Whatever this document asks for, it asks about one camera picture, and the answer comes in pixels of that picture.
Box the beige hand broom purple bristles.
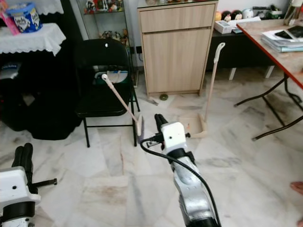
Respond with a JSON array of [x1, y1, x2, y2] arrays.
[[101, 73, 145, 144]]

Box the beige long-handled dustpan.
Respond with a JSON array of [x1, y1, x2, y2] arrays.
[[185, 42, 226, 139]]

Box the green plastic box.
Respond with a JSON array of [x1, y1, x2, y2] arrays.
[[94, 70, 129, 86]]

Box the black folding chair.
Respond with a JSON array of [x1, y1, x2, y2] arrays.
[[74, 39, 141, 148]]

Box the light wooden cabinet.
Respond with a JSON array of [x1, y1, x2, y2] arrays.
[[137, 1, 218, 97]]

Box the grey blue bag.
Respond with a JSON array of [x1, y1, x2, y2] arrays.
[[0, 61, 22, 79]]

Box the black low console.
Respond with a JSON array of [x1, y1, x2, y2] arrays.
[[206, 27, 285, 80]]

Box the small white box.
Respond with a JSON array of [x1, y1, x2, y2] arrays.
[[214, 20, 232, 34]]

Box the glass display cabinet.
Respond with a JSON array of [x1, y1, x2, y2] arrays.
[[69, 0, 135, 67]]

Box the white lace tablecloth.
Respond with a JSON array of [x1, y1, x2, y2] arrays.
[[28, 0, 63, 16], [0, 23, 67, 55]]

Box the round black red doll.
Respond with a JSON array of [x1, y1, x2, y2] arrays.
[[220, 10, 232, 22]]

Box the marble-top folding table red edge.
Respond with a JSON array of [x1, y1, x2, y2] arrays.
[[234, 19, 303, 141]]

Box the white paper sheet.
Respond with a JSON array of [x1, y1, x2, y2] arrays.
[[230, 17, 262, 28]]

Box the pink package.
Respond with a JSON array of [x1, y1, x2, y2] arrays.
[[0, 0, 20, 36]]

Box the stack of white papers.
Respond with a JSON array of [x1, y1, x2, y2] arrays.
[[260, 27, 303, 52]]

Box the blue round tin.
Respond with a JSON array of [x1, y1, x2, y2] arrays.
[[6, 2, 43, 34]]

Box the round white blue doll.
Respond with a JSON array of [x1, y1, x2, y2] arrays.
[[241, 8, 254, 19]]

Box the person bare foot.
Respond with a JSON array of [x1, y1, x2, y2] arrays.
[[291, 182, 303, 195]]

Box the black tablet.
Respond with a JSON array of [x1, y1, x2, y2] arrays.
[[276, 26, 303, 40]]

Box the clear water bottle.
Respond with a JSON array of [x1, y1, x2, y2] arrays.
[[284, 0, 303, 26]]

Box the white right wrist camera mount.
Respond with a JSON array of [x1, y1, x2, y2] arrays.
[[162, 122, 187, 153]]

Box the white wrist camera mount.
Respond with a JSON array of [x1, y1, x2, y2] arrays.
[[162, 122, 187, 153], [0, 166, 40, 211]]

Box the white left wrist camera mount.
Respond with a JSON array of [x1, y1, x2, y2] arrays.
[[0, 166, 40, 211]]

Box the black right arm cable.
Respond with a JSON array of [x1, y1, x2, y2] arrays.
[[140, 136, 220, 227]]

